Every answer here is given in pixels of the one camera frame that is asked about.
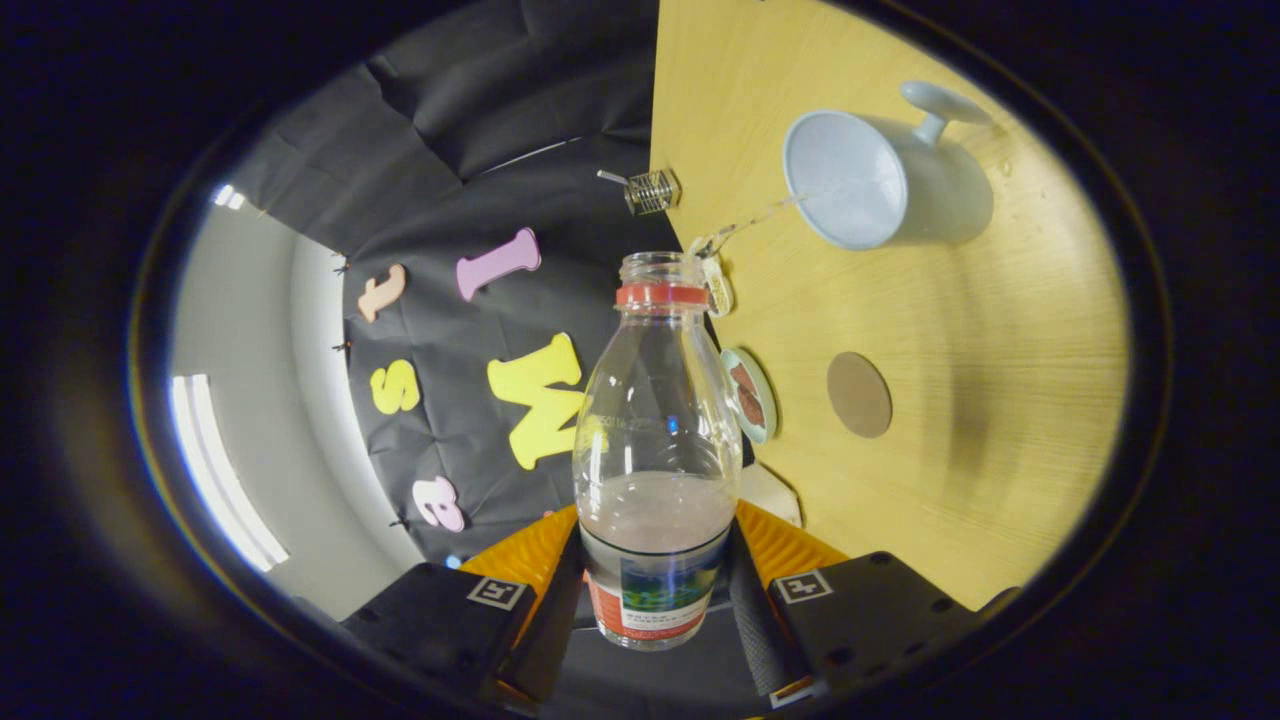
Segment clear juice bottle red ring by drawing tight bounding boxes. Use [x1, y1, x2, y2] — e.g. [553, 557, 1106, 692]
[572, 251, 744, 652]

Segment round brown coaster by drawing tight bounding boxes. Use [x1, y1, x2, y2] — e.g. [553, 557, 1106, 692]
[826, 351, 893, 439]

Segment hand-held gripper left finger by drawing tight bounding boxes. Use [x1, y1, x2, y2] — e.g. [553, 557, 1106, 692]
[340, 503, 588, 713]

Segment long ceiling light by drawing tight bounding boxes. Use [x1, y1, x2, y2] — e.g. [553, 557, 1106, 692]
[170, 374, 291, 573]

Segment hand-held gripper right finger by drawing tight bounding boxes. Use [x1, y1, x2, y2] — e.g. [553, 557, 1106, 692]
[727, 500, 981, 711]

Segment pale grey cup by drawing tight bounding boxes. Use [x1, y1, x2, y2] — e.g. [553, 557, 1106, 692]
[782, 80, 996, 251]

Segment small wire basket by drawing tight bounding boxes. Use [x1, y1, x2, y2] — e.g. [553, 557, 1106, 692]
[625, 169, 683, 217]

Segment black backdrop cloth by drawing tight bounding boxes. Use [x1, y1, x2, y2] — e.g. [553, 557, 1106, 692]
[230, 0, 746, 566]

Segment wooden table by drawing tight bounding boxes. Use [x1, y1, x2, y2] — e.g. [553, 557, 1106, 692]
[648, 0, 1131, 611]

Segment pale green plate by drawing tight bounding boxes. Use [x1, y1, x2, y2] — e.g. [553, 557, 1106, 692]
[720, 346, 779, 445]

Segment white toaster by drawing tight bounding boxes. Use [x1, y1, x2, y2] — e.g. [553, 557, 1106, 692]
[740, 462, 803, 528]

